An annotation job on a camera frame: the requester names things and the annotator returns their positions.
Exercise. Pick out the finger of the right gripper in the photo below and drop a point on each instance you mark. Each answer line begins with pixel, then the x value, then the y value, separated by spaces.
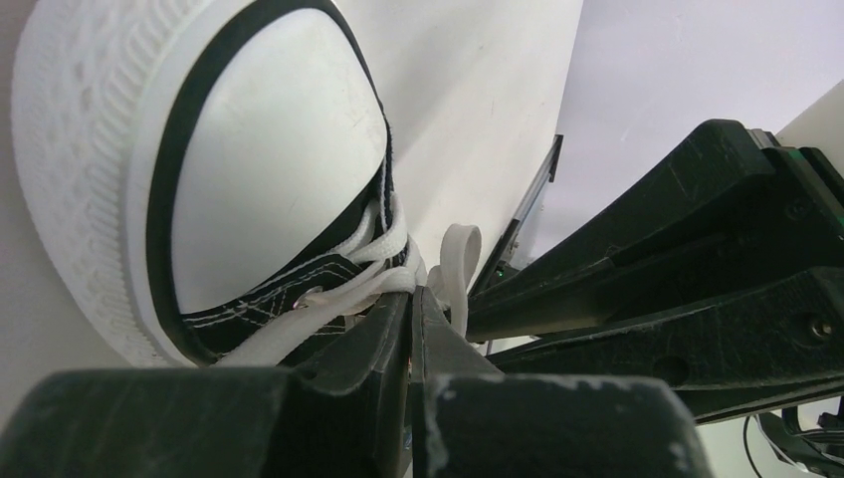
pixel 728 209
pixel 774 346

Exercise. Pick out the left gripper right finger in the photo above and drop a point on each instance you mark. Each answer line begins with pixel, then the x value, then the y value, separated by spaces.
pixel 470 419

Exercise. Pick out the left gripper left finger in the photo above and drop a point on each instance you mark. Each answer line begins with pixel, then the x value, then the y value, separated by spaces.
pixel 338 414

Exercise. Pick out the white shoelace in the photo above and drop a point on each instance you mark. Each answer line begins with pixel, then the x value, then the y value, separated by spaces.
pixel 392 263

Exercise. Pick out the black white canvas sneaker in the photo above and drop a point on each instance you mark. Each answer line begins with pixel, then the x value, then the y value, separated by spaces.
pixel 189 164

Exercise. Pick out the aluminium frame rail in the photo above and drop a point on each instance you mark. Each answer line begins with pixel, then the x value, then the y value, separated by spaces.
pixel 511 252

